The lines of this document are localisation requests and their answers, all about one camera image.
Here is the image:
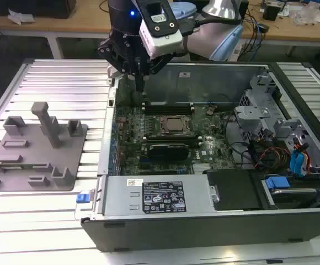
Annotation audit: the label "hard disk blue carrier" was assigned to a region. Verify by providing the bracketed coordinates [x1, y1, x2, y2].
[261, 176, 320, 210]

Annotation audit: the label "silver power supply unit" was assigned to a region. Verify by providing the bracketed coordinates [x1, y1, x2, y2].
[102, 175, 218, 218]

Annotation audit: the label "grey metal drive cage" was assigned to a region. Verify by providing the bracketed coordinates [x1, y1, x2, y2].
[233, 73, 311, 144]

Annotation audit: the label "CPU socket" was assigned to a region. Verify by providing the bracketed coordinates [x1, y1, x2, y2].
[158, 114, 191, 137]

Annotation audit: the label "wooden desk white frame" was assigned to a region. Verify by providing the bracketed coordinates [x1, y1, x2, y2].
[241, 0, 320, 56]
[0, 8, 114, 59]

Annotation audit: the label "coloured power wire bundle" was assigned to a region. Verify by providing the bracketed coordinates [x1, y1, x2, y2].
[252, 146, 292, 169]

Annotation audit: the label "silver CPU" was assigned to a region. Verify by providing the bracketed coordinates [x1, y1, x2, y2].
[166, 118, 185, 132]

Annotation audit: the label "green RAM stick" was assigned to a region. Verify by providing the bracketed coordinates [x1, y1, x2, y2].
[0, 164, 39, 170]

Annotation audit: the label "RAM slot white latches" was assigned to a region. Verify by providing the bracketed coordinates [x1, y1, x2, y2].
[143, 101, 194, 107]
[143, 108, 195, 113]
[142, 135, 202, 140]
[142, 141, 204, 146]

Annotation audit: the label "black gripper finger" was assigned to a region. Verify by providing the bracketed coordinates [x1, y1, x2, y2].
[97, 40, 141, 93]
[139, 53, 175, 93]

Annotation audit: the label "silver chipset heatsink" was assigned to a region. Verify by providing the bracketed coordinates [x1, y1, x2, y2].
[193, 162, 214, 175]

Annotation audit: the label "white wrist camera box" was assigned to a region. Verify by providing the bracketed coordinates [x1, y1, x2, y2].
[138, 0, 183, 59]

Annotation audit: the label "blue data cable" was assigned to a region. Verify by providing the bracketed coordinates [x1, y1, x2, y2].
[290, 142, 310, 178]

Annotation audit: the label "clear plastic bags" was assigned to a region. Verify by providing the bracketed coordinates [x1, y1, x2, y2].
[294, 1, 320, 28]

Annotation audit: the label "black camera cable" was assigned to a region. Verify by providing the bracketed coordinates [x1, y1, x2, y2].
[179, 12, 245, 37]

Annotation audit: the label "grey parts rack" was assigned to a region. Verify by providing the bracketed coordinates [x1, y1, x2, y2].
[0, 101, 90, 192]

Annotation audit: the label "small black box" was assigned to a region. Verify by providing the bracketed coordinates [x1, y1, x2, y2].
[262, 2, 281, 22]

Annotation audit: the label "black equipment case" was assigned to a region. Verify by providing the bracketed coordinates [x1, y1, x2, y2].
[0, 0, 77, 19]

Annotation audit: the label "black plastic drive cover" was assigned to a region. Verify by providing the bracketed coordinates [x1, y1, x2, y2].
[204, 169, 263, 212]

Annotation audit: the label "black open PC case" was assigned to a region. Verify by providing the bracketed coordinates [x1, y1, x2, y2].
[80, 61, 320, 253]

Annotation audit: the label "metal CPU socket cover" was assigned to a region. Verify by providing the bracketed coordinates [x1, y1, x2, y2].
[159, 115, 190, 136]

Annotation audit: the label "green motherboard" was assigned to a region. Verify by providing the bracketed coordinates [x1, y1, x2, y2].
[113, 104, 238, 176]

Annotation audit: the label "white crumpled wrapper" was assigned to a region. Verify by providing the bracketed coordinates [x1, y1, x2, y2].
[7, 7, 36, 26]

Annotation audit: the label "black graphics card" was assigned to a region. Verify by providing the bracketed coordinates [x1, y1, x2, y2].
[148, 142, 190, 161]

